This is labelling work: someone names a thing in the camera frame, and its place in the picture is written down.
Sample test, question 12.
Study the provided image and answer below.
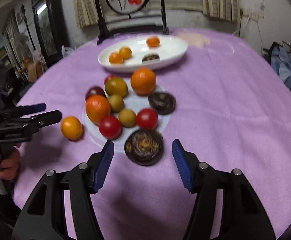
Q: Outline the white oval plate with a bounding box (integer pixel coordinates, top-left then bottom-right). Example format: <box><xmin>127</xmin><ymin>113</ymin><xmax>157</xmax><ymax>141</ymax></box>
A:
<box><xmin>98</xmin><ymin>35</ymin><xmax>188</xmax><ymax>74</ymax></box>

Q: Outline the large orange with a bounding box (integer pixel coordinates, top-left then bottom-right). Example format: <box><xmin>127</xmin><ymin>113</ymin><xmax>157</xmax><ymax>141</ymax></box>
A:
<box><xmin>130</xmin><ymin>68</ymin><xmax>156</xmax><ymax>96</ymax></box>
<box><xmin>85</xmin><ymin>94</ymin><xmax>111</xmax><ymax>125</ymax></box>

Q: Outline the small yellow fruit upper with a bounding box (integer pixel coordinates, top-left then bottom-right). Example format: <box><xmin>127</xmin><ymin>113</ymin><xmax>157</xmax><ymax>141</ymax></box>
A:
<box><xmin>108</xmin><ymin>94</ymin><xmax>124</xmax><ymax>113</ymax></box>

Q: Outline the large yellow-green fruit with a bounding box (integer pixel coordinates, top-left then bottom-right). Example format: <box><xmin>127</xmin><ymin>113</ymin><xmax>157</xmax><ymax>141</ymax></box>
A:
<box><xmin>105</xmin><ymin>77</ymin><xmax>128</xmax><ymax>98</ymax></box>

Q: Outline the black chair with painted panel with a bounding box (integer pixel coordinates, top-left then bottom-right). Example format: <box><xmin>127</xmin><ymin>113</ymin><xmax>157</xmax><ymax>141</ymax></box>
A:
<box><xmin>94</xmin><ymin>0</ymin><xmax>169</xmax><ymax>45</ymax></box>

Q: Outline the dark red plum tomato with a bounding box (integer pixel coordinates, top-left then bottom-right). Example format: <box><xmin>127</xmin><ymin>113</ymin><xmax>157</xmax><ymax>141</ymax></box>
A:
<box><xmin>85</xmin><ymin>86</ymin><xmax>107</xmax><ymax>101</ymax></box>

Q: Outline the purple tablecloth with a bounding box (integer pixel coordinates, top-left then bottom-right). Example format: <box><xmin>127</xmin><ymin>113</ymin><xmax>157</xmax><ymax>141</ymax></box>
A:
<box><xmin>13</xmin><ymin>29</ymin><xmax>291</xmax><ymax>239</ymax></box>

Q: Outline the person's left hand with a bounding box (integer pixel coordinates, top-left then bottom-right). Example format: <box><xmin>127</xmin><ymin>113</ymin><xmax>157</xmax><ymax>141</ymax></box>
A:
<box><xmin>0</xmin><ymin>143</ymin><xmax>21</xmax><ymax>180</ymax></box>

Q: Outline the dark water chestnut front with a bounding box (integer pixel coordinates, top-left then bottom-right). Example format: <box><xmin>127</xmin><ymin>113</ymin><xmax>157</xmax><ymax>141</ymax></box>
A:
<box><xmin>124</xmin><ymin>129</ymin><xmax>164</xmax><ymax>166</ymax></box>

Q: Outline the blue clothes pile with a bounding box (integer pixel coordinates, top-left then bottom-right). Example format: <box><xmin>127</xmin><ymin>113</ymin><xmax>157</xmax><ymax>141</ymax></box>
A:
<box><xmin>270</xmin><ymin>46</ymin><xmax>291</xmax><ymax>89</ymax></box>

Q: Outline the red tomato behind fruit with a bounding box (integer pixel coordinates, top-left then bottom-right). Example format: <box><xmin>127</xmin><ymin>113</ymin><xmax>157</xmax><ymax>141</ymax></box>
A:
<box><xmin>104</xmin><ymin>75</ymin><xmax>116</xmax><ymax>84</ymax></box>

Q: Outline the dark water chestnut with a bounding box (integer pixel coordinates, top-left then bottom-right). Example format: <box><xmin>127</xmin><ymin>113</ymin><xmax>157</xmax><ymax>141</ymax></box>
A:
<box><xmin>124</xmin><ymin>129</ymin><xmax>164</xmax><ymax>166</ymax></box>
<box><xmin>148</xmin><ymin>92</ymin><xmax>176</xmax><ymax>115</ymax></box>

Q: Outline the small orange on plate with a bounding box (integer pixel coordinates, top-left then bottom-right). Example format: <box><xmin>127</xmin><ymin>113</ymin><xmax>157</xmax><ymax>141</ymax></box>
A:
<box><xmin>109</xmin><ymin>53</ymin><xmax>124</xmax><ymax>64</ymax></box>
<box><xmin>146</xmin><ymin>36</ymin><xmax>160</xmax><ymax>48</ymax></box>
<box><xmin>118</xmin><ymin>47</ymin><xmax>132</xmax><ymax>61</ymax></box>

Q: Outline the white plastic bag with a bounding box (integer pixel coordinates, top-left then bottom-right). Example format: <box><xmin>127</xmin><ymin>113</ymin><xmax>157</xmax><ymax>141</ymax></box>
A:
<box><xmin>61</xmin><ymin>46</ymin><xmax>75</xmax><ymax>57</ymax></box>

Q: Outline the small yellow fruit lower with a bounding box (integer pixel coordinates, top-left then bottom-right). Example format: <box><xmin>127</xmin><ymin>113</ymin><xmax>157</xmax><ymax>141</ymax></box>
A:
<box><xmin>118</xmin><ymin>108</ymin><xmax>136</xmax><ymax>128</ymax></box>

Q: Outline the small yellow fruit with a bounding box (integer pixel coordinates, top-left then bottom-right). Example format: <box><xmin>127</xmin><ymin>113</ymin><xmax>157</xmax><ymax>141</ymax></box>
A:
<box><xmin>118</xmin><ymin>108</ymin><xmax>136</xmax><ymax>128</ymax></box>
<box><xmin>108</xmin><ymin>94</ymin><xmax>124</xmax><ymax>113</ymax></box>

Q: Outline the dark chestnut on plate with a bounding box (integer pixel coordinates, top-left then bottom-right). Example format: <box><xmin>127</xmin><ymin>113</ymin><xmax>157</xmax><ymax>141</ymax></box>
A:
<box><xmin>142</xmin><ymin>54</ymin><xmax>160</xmax><ymax>62</ymax></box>

